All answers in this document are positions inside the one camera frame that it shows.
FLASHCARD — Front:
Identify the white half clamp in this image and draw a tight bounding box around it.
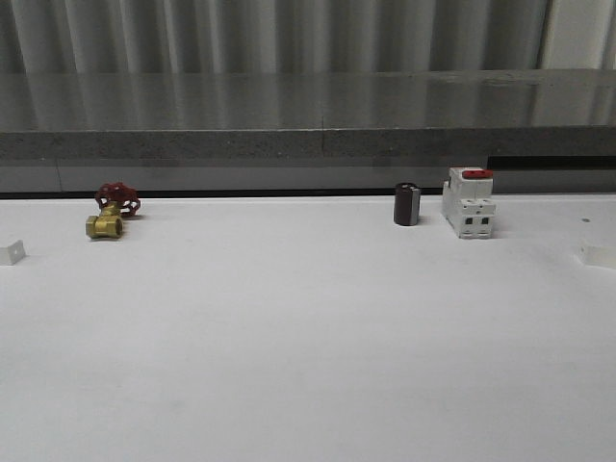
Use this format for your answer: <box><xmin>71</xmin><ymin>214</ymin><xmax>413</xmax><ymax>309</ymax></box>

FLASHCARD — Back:
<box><xmin>0</xmin><ymin>240</ymin><xmax>26</xmax><ymax>266</ymax></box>
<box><xmin>580</xmin><ymin>245</ymin><xmax>616</xmax><ymax>270</ymax></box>

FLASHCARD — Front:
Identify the white circuit breaker red switch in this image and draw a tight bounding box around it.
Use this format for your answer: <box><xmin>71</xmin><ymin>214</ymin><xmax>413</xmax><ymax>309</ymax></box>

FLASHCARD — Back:
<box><xmin>442</xmin><ymin>167</ymin><xmax>496</xmax><ymax>239</ymax></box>

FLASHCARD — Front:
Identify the grey stone countertop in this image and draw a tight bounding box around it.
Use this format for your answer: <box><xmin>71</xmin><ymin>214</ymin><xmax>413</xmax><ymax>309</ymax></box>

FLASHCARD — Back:
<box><xmin>1</xmin><ymin>70</ymin><xmax>615</xmax><ymax>196</ymax></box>

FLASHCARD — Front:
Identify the grey pleated curtain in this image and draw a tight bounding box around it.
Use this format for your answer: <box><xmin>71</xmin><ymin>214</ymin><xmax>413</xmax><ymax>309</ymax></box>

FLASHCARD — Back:
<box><xmin>1</xmin><ymin>1</ymin><xmax>550</xmax><ymax>73</ymax></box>

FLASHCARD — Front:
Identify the brass valve red handwheel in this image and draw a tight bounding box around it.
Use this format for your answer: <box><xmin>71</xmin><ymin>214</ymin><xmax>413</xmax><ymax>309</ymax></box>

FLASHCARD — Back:
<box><xmin>85</xmin><ymin>182</ymin><xmax>141</xmax><ymax>239</ymax></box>

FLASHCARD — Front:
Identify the dark cylindrical capacitor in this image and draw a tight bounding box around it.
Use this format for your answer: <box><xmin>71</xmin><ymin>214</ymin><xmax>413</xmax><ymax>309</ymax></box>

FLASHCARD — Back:
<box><xmin>394</xmin><ymin>182</ymin><xmax>422</xmax><ymax>226</ymax></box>

